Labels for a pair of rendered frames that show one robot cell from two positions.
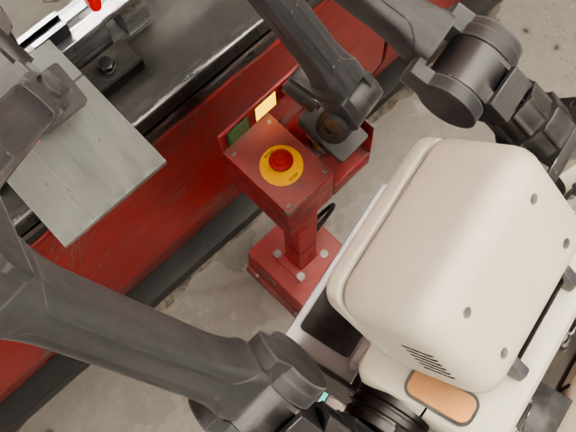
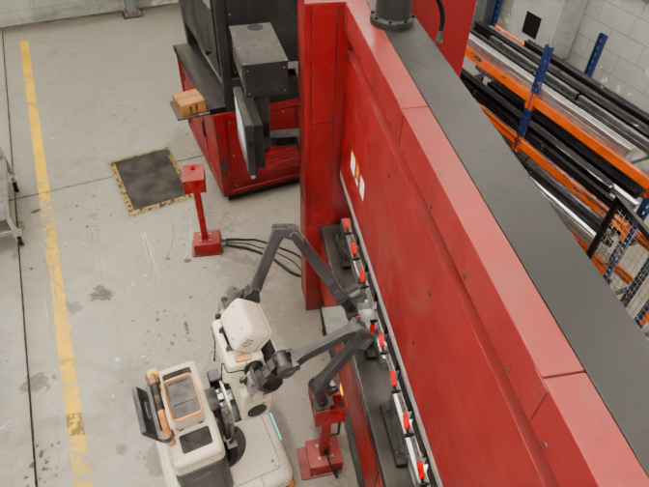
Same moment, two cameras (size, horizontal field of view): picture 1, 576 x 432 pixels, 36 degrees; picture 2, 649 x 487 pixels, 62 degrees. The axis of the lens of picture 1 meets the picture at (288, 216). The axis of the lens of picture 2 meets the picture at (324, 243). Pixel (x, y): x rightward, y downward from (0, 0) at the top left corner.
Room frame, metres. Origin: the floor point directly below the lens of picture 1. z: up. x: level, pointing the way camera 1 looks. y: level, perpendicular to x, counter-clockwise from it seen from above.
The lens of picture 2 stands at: (1.20, -1.27, 3.27)
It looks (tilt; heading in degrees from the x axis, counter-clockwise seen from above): 45 degrees down; 118
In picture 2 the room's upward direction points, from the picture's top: 2 degrees clockwise
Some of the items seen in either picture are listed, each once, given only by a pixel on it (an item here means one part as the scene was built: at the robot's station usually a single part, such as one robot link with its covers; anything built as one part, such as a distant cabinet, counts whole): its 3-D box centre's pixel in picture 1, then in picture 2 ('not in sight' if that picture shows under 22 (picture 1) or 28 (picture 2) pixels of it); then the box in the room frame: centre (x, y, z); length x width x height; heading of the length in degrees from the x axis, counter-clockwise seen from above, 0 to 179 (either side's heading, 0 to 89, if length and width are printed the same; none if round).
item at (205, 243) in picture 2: not in sight; (200, 211); (-1.16, 1.07, 0.41); 0.25 x 0.20 x 0.83; 39
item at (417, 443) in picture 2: not in sight; (426, 438); (1.13, -0.19, 1.18); 0.15 x 0.09 x 0.17; 129
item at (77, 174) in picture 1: (57, 140); (349, 318); (0.52, 0.31, 1.00); 0.26 x 0.18 x 0.01; 39
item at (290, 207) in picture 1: (297, 149); (326, 398); (0.59, -0.02, 0.75); 0.20 x 0.16 x 0.18; 131
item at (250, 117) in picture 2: not in sight; (250, 129); (-0.54, 0.99, 1.42); 0.45 x 0.12 x 0.36; 134
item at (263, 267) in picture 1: (309, 269); (319, 456); (0.56, -0.04, 0.06); 0.25 x 0.20 x 0.12; 41
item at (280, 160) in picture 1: (281, 162); not in sight; (0.55, 0.00, 0.79); 0.04 x 0.04 x 0.04
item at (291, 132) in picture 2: not in sight; (292, 150); (-0.40, 1.24, 1.18); 0.40 x 0.24 x 0.07; 129
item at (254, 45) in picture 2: not in sight; (261, 108); (-0.51, 1.09, 1.53); 0.51 x 0.25 x 0.85; 134
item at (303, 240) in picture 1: (299, 218); (324, 430); (0.59, -0.02, 0.39); 0.05 x 0.05 x 0.54; 41
